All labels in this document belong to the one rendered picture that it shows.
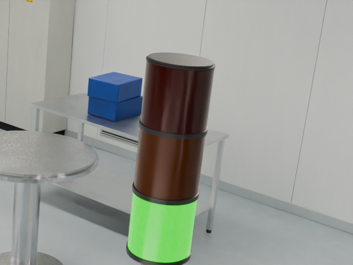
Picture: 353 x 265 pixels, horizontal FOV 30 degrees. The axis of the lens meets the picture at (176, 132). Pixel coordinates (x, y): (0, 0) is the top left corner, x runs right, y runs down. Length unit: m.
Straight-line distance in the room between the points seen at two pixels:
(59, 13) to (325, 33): 2.96
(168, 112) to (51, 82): 7.08
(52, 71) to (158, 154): 7.04
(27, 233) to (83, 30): 3.39
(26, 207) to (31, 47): 3.22
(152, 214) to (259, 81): 5.92
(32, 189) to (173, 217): 4.12
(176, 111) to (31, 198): 4.18
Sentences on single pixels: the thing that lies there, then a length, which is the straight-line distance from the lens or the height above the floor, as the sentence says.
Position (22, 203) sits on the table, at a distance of 4.63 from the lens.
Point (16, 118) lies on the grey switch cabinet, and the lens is 7.86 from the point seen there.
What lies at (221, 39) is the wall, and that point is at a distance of 6.54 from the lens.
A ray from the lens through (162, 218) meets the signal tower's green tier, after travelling 0.48.
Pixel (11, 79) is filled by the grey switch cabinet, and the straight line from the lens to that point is 7.82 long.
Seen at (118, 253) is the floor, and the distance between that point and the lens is 5.29.
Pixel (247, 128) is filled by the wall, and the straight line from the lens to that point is 6.52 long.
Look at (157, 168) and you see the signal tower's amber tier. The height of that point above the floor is 2.27.
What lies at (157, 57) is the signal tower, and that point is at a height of 2.35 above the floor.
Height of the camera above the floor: 2.43
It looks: 17 degrees down
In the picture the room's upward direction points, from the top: 7 degrees clockwise
